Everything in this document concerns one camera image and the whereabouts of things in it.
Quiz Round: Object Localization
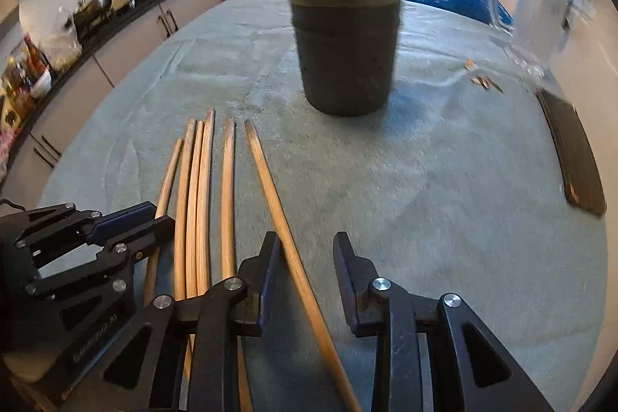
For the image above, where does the brown sauce bottle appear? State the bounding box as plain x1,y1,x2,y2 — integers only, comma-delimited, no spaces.
23,36,49,77

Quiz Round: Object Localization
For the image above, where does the grey-green tablecloth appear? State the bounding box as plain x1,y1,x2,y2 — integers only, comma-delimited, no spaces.
36,0,609,412

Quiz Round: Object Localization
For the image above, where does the clear glass pitcher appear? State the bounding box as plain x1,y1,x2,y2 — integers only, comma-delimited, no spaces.
490,0,582,78

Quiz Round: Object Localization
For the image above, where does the clear plastic bag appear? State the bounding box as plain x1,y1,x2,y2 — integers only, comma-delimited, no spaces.
47,7,84,71

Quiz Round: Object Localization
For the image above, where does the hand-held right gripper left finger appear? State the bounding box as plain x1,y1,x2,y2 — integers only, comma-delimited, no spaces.
58,231,283,412

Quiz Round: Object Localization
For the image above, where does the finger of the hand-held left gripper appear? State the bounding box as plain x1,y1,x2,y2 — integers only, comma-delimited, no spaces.
25,214,176,303
14,201,158,272

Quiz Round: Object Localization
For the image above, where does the row of wooden chopsticks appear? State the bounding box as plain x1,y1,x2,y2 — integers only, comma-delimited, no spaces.
142,107,254,412

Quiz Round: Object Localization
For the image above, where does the black plastic utensil cup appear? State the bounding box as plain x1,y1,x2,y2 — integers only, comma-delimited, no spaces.
281,0,412,117

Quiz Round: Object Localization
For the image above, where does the steel cooking pot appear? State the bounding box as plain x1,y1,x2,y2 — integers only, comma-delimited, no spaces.
72,0,115,27

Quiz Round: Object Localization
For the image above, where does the white bowl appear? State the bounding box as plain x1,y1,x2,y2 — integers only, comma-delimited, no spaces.
30,69,53,100

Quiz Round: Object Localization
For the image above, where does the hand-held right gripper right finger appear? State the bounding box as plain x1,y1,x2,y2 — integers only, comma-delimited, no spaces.
332,231,556,412

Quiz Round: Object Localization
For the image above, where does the wooden chopstick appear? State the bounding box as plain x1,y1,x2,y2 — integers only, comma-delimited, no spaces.
244,119,363,412

